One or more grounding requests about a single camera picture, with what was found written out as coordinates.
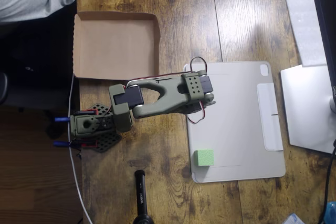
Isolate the white foam sheet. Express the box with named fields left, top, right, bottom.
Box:
left=280, top=0, right=328, bottom=68

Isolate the silver monitor stand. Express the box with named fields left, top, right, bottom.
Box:
left=280, top=64, right=336, bottom=155

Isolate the black chair armrest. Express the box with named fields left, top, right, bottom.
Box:
left=0, top=71, right=9, bottom=104

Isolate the tablet in beige case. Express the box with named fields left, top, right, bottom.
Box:
left=183, top=60, right=286, bottom=184

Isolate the blue round object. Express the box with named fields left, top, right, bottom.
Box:
left=325, top=201, right=336, bottom=224

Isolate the black computer monitor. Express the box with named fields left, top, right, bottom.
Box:
left=308, top=0, right=336, bottom=109

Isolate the green foam cube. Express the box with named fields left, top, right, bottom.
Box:
left=193, top=149, right=215, bottom=167

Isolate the black cylindrical tool handle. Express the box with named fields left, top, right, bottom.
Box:
left=132, top=170, right=155, bottom=224

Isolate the blue handled clamp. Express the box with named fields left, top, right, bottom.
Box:
left=53, top=140, right=98, bottom=149
left=54, top=110, right=98, bottom=124

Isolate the white cable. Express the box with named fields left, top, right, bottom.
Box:
left=67, top=74, right=93, bottom=224

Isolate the brown cardboard tray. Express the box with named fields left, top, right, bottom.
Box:
left=72, top=11, right=161, bottom=82

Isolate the white and blue packet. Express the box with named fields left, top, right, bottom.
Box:
left=283, top=212, right=307, bottom=224

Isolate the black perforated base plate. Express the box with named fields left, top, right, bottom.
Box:
left=78, top=102, right=122, bottom=154

